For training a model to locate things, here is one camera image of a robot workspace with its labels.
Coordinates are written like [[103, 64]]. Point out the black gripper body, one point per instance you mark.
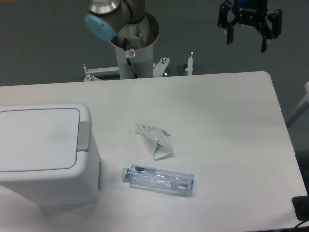
[[250, 13]]

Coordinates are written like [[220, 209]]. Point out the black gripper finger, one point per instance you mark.
[[270, 26], [223, 22]]

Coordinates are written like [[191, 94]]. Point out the white plastic trash can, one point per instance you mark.
[[48, 153]]

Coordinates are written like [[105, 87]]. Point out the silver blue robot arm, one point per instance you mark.
[[107, 18]]

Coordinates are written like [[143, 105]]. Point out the crumpled white paper wrapper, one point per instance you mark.
[[159, 138]]

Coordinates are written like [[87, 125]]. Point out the clear plastic water bottle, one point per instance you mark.
[[149, 177]]

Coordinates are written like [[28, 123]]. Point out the black device at table corner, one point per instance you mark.
[[301, 207]]

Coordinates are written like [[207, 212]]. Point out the white frame at right edge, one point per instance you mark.
[[300, 108]]

